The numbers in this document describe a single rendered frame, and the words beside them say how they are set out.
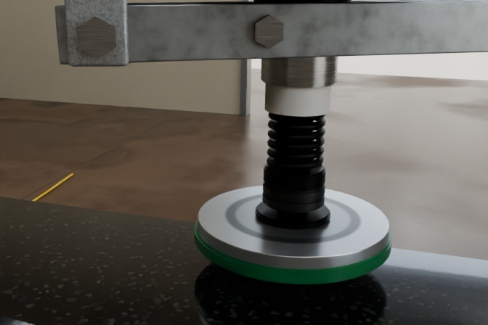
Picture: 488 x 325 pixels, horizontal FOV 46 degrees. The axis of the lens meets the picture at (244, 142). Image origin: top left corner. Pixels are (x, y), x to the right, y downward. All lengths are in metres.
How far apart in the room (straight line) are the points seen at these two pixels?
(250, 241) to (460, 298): 0.22
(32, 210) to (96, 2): 0.42
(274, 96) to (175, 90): 5.12
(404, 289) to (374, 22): 0.28
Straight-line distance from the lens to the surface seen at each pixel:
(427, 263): 0.70
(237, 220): 0.63
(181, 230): 0.75
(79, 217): 0.81
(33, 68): 6.40
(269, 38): 0.52
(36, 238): 0.76
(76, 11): 0.49
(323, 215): 0.63
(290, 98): 0.58
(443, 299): 0.63
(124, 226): 0.77
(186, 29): 0.52
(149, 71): 5.77
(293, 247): 0.57
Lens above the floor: 1.12
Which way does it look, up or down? 14 degrees down
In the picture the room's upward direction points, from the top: 1 degrees clockwise
